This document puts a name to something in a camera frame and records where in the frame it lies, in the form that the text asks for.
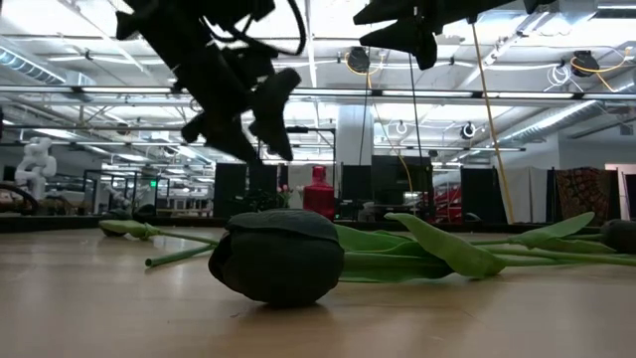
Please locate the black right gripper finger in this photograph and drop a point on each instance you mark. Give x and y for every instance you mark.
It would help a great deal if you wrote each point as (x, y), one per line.
(392, 12)
(405, 34)

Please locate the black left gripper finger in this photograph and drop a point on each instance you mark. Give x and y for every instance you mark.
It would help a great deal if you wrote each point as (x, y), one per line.
(223, 133)
(273, 109)

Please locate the black artificial tulip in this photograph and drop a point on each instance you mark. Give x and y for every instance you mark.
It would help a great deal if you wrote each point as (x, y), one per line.
(556, 231)
(129, 229)
(275, 258)

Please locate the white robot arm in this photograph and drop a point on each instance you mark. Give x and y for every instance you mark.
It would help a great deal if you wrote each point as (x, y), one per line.
(36, 166)

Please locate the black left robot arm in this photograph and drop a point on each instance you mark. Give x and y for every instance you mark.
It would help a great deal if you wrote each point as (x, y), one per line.
(159, 20)

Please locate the red vase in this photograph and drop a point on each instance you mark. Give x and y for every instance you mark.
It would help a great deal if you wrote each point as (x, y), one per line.
(318, 196)

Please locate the black partition panel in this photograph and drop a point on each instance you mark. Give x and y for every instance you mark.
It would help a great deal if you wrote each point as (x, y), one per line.
(229, 189)
(263, 184)
(479, 194)

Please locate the pink flower bunch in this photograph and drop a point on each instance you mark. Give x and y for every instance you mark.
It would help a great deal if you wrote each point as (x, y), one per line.
(284, 191)

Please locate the black monitor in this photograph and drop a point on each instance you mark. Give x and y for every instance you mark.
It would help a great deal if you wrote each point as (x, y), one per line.
(400, 179)
(357, 183)

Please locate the red shelving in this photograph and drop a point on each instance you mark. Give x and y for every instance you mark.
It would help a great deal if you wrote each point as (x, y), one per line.
(447, 201)

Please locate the white partition panel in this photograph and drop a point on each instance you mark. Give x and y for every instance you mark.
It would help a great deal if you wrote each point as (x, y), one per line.
(522, 194)

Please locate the patterned red tapestry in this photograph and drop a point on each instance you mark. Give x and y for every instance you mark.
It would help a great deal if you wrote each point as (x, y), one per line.
(586, 196)

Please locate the black background camera frame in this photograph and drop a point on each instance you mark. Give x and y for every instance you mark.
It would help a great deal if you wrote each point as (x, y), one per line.
(318, 130)

